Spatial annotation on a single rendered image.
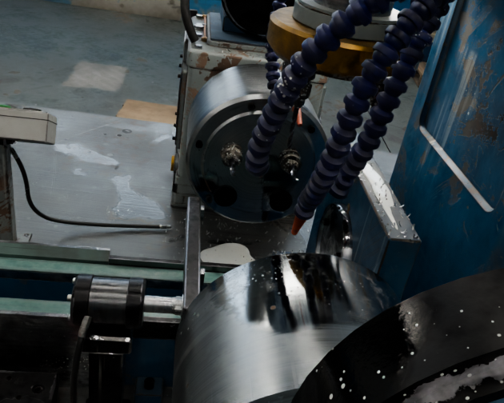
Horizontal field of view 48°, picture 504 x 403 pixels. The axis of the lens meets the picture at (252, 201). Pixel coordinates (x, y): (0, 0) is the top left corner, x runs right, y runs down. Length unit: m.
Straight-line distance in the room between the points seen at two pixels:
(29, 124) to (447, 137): 0.65
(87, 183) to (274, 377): 0.98
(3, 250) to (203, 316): 0.47
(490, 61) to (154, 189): 0.83
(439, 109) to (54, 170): 0.90
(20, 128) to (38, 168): 0.42
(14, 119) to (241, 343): 0.64
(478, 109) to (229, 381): 0.48
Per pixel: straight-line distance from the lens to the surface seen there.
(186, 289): 0.69
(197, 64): 1.13
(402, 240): 0.65
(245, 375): 0.45
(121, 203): 1.28
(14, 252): 0.93
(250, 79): 1.00
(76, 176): 1.38
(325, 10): 0.63
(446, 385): 0.20
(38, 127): 1.00
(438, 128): 0.86
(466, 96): 0.81
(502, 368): 0.20
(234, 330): 0.49
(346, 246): 0.76
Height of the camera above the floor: 1.47
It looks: 30 degrees down
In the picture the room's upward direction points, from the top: 10 degrees clockwise
